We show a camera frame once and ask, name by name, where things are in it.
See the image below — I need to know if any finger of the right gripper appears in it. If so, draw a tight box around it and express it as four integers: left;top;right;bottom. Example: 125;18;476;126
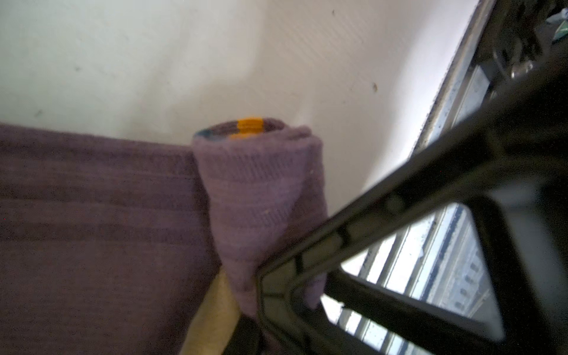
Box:
257;54;567;354

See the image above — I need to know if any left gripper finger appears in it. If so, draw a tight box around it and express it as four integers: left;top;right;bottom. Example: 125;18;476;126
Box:
222;315;262;355

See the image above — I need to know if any purple striped sock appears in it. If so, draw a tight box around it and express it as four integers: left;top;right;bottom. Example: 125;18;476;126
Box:
1;118;328;354

